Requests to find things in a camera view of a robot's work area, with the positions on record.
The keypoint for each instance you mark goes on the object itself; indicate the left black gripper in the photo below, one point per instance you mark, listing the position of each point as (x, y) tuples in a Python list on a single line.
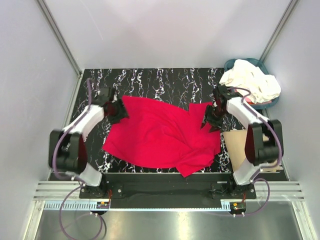
[(122, 113)]

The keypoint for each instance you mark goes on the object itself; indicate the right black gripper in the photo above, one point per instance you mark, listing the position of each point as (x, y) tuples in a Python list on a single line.
[(216, 125)]

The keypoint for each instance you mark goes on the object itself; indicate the red t shirt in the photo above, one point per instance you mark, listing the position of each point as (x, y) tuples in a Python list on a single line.
[(159, 135)]

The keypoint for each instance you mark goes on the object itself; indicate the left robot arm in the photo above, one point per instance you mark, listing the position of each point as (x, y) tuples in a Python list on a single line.
[(67, 148)]

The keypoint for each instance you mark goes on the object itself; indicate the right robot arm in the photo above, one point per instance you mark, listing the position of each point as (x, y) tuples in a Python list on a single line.
[(263, 147)]

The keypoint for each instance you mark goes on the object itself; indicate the folded beige t shirt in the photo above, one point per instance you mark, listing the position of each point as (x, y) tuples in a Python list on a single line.
[(235, 143)]

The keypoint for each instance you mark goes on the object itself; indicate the pink t shirt in basket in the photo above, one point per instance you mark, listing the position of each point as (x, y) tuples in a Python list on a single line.
[(248, 100)]

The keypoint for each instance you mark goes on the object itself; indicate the teal laundry basket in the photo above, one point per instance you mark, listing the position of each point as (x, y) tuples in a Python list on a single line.
[(229, 64)]

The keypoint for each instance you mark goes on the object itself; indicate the white t shirt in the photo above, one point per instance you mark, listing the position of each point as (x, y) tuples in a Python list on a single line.
[(264, 87)]

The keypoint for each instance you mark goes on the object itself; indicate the right connector board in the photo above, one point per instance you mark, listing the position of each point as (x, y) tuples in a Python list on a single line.
[(238, 207)]

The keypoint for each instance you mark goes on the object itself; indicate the connector board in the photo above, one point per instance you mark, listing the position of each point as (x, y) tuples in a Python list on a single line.
[(238, 207), (103, 204)]

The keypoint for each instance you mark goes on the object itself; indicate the left connector board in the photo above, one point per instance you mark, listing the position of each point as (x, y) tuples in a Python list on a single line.
[(103, 204)]

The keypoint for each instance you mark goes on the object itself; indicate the left frame post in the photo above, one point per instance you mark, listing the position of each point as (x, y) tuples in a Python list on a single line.
[(58, 35)]

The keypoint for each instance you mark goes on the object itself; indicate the frame post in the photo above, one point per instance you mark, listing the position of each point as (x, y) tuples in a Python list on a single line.
[(290, 8), (58, 35)]

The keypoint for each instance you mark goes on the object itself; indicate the right frame post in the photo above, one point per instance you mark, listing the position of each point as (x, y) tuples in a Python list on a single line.
[(290, 8)]

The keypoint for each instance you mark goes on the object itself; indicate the aluminium front rail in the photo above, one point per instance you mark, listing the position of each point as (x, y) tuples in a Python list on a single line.
[(276, 191)]

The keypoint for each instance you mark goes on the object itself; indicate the slotted cable duct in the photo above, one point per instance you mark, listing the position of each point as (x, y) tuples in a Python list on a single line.
[(158, 206)]

